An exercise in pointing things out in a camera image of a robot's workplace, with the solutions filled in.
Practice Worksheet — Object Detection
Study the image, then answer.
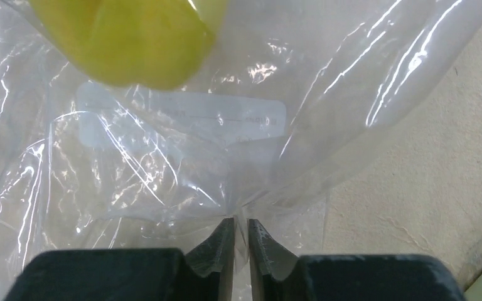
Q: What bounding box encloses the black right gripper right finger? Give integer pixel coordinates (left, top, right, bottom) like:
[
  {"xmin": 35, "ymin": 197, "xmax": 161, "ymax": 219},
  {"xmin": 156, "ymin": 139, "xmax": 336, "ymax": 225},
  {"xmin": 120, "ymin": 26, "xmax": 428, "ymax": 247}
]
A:
[{"xmin": 247, "ymin": 219, "xmax": 465, "ymax": 300}]

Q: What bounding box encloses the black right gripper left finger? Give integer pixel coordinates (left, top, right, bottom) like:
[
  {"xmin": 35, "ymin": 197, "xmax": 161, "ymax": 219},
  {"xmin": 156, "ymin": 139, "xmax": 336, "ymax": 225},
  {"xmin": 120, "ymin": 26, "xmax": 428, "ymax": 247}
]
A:
[{"xmin": 5, "ymin": 218, "xmax": 235, "ymax": 300}]

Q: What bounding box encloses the clear zip bag blue seal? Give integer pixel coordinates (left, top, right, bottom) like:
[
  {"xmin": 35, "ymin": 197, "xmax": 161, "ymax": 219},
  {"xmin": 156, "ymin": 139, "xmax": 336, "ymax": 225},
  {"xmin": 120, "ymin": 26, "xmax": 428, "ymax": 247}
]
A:
[{"xmin": 0, "ymin": 1, "xmax": 482, "ymax": 300}]

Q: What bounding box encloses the green yellow fake mango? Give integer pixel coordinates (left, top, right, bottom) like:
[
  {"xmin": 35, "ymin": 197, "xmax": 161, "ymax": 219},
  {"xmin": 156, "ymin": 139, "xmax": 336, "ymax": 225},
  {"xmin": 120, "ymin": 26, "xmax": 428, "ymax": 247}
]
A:
[{"xmin": 30, "ymin": 0, "xmax": 227, "ymax": 90}]

